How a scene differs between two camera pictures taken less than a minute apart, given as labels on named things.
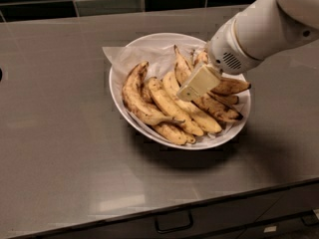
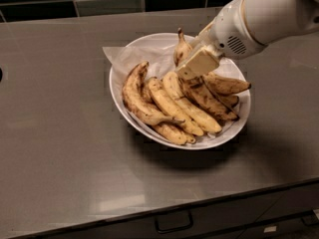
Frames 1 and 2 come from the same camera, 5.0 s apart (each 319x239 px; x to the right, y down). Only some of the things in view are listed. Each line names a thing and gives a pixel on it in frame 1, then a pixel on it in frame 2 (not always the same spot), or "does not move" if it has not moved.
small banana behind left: x=146 y=92 does not move
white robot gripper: x=226 y=50 → x=228 y=30
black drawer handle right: x=309 y=218 does not move
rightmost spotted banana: x=226 y=85 does not move
